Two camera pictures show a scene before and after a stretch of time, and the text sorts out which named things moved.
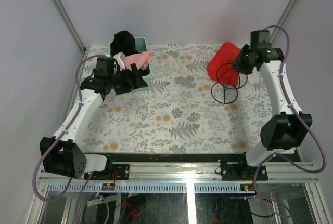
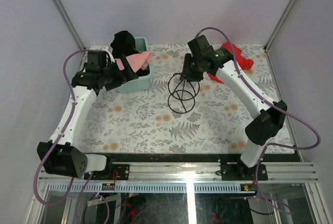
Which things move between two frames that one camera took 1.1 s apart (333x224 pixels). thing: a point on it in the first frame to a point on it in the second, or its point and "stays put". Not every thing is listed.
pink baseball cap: (141, 60) stays put
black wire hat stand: (229, 79) to (182, 99)
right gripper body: (242, 63) to (192, 70)
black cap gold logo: (124, 41) stays put
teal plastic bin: (141, 45) stays put
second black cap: (144, 72) stays put
